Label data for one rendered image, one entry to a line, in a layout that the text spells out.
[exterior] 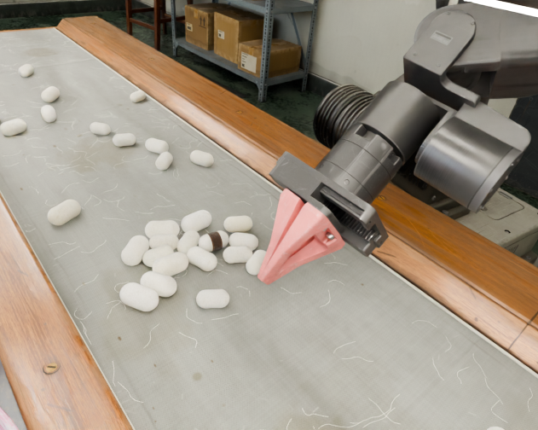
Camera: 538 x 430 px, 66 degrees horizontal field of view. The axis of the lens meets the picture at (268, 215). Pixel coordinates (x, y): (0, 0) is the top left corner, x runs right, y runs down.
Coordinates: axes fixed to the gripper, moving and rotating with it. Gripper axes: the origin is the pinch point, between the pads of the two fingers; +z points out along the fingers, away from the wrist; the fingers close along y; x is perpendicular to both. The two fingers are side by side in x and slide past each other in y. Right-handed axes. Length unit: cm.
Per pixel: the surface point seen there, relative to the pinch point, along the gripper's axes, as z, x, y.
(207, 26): -90, 142, -250
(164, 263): 6.2, -0.2, -9.6
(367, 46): -130, 161, -140
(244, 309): 4.4, 3.8, -1.7
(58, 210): 10.4, -3.5, -23.5
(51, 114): 5.1, 2.0, -49.6
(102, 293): 12.0, -2.3, -11.3
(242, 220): -1.9, 6.9, -11.0
